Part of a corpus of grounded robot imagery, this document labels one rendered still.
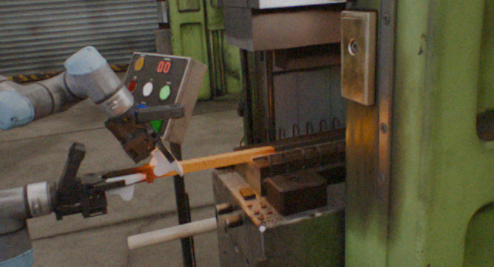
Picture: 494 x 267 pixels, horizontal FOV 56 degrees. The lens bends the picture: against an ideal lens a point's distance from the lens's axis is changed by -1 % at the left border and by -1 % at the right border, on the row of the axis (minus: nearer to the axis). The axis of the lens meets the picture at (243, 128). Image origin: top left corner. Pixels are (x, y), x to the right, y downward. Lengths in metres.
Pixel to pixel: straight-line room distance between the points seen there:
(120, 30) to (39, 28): 1.38
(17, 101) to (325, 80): 0.88
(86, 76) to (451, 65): 0.70
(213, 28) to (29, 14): 4.08
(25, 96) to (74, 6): 7.97
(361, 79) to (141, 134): 0.49
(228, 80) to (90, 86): 5.03
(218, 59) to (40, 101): 5.02
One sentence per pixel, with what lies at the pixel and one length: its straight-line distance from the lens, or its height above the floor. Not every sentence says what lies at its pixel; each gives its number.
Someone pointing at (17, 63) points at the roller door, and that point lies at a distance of 9.11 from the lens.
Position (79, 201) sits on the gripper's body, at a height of 0.97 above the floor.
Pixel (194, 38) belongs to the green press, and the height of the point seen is 0.80.
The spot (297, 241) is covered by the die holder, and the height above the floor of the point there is 0.86.
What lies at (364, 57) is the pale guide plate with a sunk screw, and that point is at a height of 1.28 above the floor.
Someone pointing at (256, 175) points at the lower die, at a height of 0.96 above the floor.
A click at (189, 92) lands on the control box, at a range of 1.54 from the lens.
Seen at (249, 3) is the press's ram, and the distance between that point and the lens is 1.05.
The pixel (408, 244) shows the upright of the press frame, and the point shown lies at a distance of 0.94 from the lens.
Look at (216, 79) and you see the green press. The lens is 6.00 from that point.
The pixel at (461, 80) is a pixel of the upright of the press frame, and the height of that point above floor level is 1.25.
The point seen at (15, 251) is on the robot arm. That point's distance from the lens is 1.16.
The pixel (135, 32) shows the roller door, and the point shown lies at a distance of 9.02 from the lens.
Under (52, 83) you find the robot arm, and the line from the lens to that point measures 1.07.
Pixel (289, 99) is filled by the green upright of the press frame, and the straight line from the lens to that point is 1.41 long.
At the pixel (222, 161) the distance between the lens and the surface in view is 1.16.
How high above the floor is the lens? 1.42
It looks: 17 degrees down
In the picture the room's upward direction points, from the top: 4 degrees counter-clockwise
